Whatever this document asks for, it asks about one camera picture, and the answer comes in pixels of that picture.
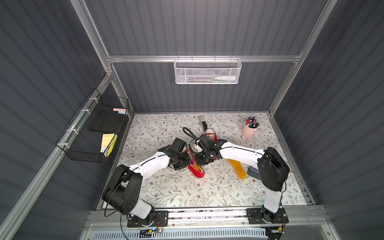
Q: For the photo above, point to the yellow fleece insole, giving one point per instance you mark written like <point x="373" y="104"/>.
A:
<point x="237" y="167"/>

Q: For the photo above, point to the pink sticky notes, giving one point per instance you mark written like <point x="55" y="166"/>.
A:
<point x="120" y="111"/>

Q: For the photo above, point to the aluminium mounting rail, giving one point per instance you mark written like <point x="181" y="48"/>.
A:
<point x="216" y="217"/>

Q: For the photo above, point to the white wire mesh basket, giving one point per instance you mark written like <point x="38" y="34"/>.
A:
<point x="201" y="67"/>

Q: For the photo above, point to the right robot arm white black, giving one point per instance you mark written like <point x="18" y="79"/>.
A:
<point x="272" y="168"/>

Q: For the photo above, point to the black notebook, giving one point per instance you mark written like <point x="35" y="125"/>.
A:
<point x="107" y="122"/>

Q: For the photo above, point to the yellow notepad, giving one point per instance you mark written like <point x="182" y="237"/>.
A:
<point x="107" y="144"/>

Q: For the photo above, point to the black wire wall basket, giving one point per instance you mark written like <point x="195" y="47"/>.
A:
<point x="94" y="132"/>

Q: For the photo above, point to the white marker in basket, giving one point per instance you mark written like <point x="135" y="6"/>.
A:
<point x="207" y="79"/>

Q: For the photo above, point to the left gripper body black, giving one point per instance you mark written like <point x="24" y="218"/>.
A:
<point x="182" y="160"/>

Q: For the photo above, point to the red canvas sneaker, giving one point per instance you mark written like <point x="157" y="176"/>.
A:
<point x="197" y="171"/>
<point x="211" y="134"/>

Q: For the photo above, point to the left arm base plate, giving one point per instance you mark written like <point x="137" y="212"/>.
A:
<point x="154" y="219"/>

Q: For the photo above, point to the pink pen cup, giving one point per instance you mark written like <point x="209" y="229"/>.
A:
<point x="249" y="129"/>

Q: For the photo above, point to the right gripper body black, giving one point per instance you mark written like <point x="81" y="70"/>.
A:
<point x="202" y="156"/>

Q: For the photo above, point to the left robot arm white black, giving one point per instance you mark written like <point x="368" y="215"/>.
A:
<point x="123" y="189"/>

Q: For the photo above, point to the grey rectangular box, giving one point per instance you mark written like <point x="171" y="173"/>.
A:
<point x="254" y="173"/>

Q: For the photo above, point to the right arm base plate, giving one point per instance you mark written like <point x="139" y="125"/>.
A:
<point x="263" y="216"/>

